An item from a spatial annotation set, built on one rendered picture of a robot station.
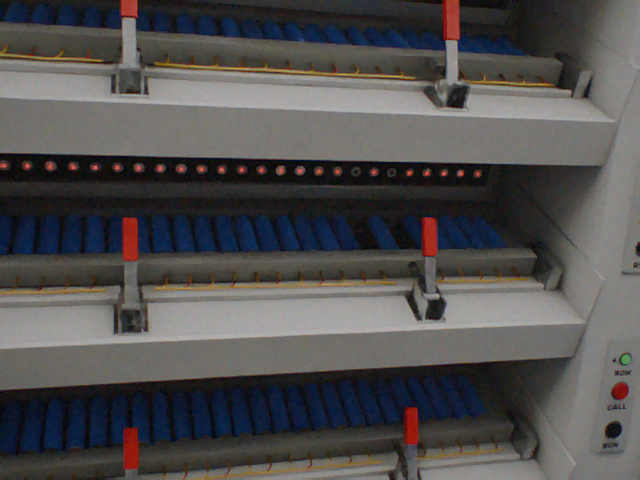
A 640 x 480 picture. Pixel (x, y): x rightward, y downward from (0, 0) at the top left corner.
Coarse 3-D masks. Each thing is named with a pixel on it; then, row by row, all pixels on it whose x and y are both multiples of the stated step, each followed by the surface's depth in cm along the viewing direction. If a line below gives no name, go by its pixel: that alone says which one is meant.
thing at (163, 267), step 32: (0, 256) 62; (32, 256) 63; (64, 256) 63; (96, 256) 64; (160, 256) 65; (192, 256) 66; (224, 256) 67; (256, 256) 67; (288, 256) 68; (320, 256) 69; (352, 256) 70; (384, 256) 70; (416, 256) 71; (448, 256) 72; (480, 256) 73; (512, 256) 74; (64, 288) 62; (160, 288) 64; (192, 288) 65; (224, 288) 65
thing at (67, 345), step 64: (0, 192) 70; (64, 192) 71; (128, 192) 73; (192, 192) 74; (256, 192) 76; (320, 192) 78; (384, 192) 80; (448, 192) 82; (512, 192) 83; (576, 256) 71; (0, 320) 59; (64, 320) 60; (192, 320) 62; (256, 320) 63; (320, 320) 65; (384, 320) 66; (448, 320) 67; (512, 320) 69; (576, 320) 70; (0, 384) 58; (64, 384) 60
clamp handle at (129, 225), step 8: (128, 224) 60; (136, 224) 60; (128, 232) 60; (136, 232) 60; (128, 240) 60; (136, 240) 60; (128, 248) 60; (136, 248) 60; (128, 256) 60; (136, 256) 60; (128, 264) 60; (136, 264) 60; (128, 272) 60; (136, 272) 60; (128, 280) 60; (136, 280) 60; (128, 288) 60; (136, 288) 60; (128, 296) 60; (136, 296) 60
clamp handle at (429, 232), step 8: (424, 224) 67; (432, 224) 67; (424, 232) 67; (432, 232) 67; (424, 240) 67; (432, 240) 67; (424, 248) 67; (432, 248) 67; (424, 256) 67; (432, 256) 67; (424, 264) 67; (432, 264) 67; (424, 272) 67; (432, 272) 67; (424, 280) 67; (432, 280) 67; (424, 288) 67; (432, 288) 67
